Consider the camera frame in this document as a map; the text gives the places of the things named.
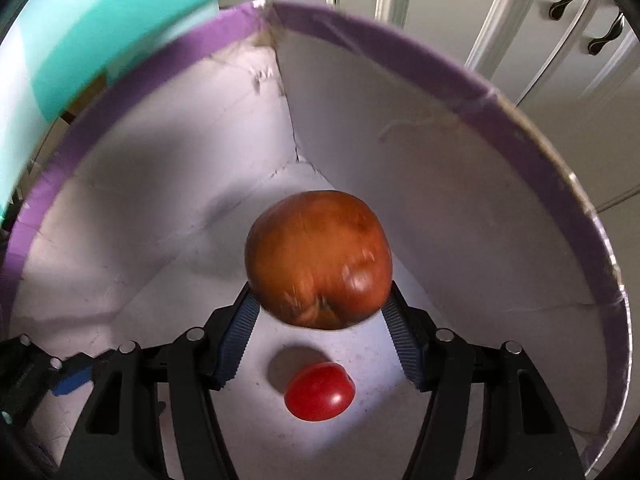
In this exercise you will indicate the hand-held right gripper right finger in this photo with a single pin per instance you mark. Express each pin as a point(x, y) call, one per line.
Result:
point(405, 345)

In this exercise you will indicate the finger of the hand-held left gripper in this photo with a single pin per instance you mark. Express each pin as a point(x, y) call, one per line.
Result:
point(75, 377)

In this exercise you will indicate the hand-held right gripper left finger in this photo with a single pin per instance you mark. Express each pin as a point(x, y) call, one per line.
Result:
point(237, 340)

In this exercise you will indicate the red apple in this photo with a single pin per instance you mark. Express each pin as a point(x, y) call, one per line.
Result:
point(317, 255)

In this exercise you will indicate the purple-rimmed white cardboard box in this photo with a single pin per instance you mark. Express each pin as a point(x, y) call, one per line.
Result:
point(400, 135)

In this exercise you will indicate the red cherry tomato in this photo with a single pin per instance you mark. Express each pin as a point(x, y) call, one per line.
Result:
point(320, 392)

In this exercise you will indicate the teal checkered tablecloth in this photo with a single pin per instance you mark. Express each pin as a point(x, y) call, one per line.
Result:
point(75, 35)

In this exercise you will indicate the white cabinet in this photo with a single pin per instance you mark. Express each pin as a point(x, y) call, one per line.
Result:
point(440, 0)

